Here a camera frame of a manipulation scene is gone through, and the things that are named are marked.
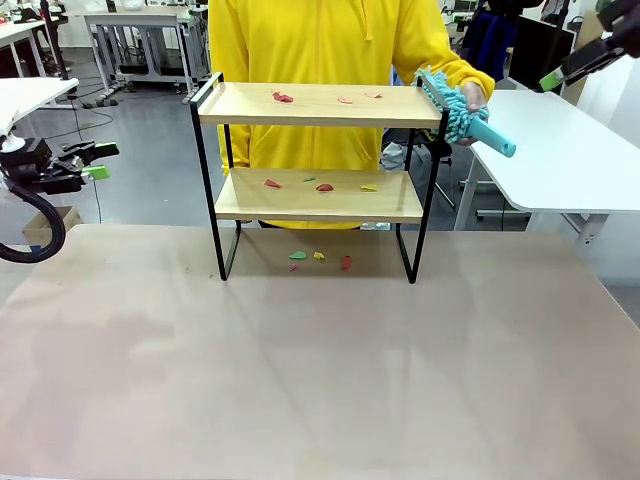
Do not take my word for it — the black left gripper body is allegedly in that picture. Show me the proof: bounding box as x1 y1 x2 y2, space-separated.
0 137 86 197

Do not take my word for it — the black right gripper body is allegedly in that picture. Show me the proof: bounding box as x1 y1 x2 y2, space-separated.
612 14 640 59

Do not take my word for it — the teal microfiber duster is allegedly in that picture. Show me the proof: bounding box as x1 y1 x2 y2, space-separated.
414 69 517 160

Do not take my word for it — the yellow-sleeved left forearm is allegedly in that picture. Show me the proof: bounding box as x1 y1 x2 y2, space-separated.
429 47 496 104

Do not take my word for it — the person's left hand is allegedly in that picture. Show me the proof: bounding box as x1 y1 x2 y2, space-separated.
457 81 490 147

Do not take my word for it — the black panel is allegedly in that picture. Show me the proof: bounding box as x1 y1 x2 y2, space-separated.
509 14 576 99

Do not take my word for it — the cardboard box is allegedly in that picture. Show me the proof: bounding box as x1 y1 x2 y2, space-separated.
22 205 84 247

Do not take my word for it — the white rounded table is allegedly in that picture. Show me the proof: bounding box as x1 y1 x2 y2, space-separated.
452 89 640 246

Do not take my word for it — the blue jacket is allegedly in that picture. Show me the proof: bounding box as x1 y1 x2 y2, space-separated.
462 7 511 64

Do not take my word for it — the black stand pole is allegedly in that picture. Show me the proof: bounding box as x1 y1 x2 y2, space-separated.
39 0 71 81

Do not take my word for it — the grey workbench table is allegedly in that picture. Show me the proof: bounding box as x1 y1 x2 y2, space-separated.
83 10 211 96

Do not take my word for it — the white desk with red panel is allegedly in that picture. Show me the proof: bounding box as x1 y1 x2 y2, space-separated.
0 19 51 81

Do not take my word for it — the grey cloth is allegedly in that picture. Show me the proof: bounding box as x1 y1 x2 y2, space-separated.
381 142 406 175

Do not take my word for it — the person in yellow hoodie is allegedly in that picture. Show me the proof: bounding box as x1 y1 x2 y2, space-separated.
207 0 496 231

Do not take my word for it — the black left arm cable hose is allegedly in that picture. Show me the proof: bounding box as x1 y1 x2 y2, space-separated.
0 177 68 265

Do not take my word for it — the wooden shelf with black frame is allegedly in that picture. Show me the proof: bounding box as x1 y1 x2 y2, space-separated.
189 72 449 285

